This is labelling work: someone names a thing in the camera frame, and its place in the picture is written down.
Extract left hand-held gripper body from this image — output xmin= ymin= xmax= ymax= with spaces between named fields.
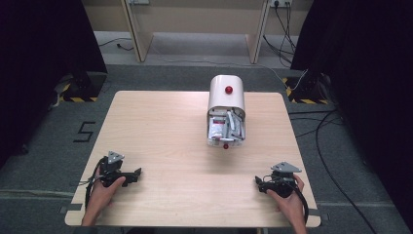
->
xmin=96 ymin=150 xmax=131 ymax=188

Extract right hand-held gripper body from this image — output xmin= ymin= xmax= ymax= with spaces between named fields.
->
xmin=263 ymin=161 xmax=303 ymax=199

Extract person's right hand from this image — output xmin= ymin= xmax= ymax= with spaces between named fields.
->
xmin=266 ymin=175 xmax=307 ymax=222

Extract person's left hand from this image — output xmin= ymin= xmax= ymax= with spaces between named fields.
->
xmin=85 ymin=175 xmax=127 ymax=213

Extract black tape strip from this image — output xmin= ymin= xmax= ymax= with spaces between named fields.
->
xmin=307 ymin=208 xmax=330 ymax=222
xmin=58 ymin=203 xmax=84 ymax=215

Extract pile of white packets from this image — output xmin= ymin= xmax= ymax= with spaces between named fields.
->
xmin=208 ymin=109 xmax=246 ymax=142

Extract black stand base hazard tape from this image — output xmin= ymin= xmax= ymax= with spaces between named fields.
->
xmin=53 ymin=71 xmax=108 ymax=103
xmin=282 ymin=72 xmax=332 ymax=105

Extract white cylindrical container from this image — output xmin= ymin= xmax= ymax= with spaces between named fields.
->
xmin=206 ymin=74 xmax=247 ymax=150

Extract black curtain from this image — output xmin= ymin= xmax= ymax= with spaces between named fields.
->
xmin=289 ymin=0 xmax=413 ymax=225
xmin=0 ymin=0 xmax=109 ymax=170

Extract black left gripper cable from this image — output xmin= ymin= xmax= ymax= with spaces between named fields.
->
xmin=79 ymin=156 xmax=109 ymax=210

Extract black floor cables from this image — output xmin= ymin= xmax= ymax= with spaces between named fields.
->
xmin=287 ymin=108 xmax=379 ymax=234

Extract thin white floor cable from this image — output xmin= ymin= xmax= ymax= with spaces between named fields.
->
xmin=151 ymin=45 xmax=309 ymax=93

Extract black floor cable with plug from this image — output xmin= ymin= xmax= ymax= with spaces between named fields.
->
xmin=97 ymin=36 xmax=135 ymax=53

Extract black cables from socket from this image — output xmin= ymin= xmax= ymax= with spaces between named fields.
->
xmin=262 ymin=2 xmax=298 ymax=65

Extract white wall socket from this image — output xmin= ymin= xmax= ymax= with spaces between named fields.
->
xmin=269 ymin=0 xmax=294 ymax=9

